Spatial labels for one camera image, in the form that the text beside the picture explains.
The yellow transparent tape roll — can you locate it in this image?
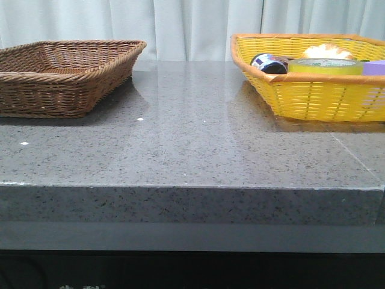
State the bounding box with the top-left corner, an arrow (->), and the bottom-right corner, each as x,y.
288,58 -> 363,75

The dark blue labelled can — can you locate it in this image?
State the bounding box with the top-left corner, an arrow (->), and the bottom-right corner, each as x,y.
250,53 -> 288,74

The white curtain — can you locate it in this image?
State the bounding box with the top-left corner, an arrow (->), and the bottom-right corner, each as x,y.
1,1 -> 384,61

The yellow woven basket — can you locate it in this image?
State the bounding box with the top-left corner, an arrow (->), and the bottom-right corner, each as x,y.
230,34 -> 384,122

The brown wicker basket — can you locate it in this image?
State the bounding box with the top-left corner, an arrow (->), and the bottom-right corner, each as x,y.
1,40 -> 147,119

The white orange bread bun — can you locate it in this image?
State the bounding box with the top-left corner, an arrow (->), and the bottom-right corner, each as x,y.
301,43 -> 354,60

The purple block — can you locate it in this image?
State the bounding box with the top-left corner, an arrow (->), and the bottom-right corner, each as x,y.
362,60 -> 385,76

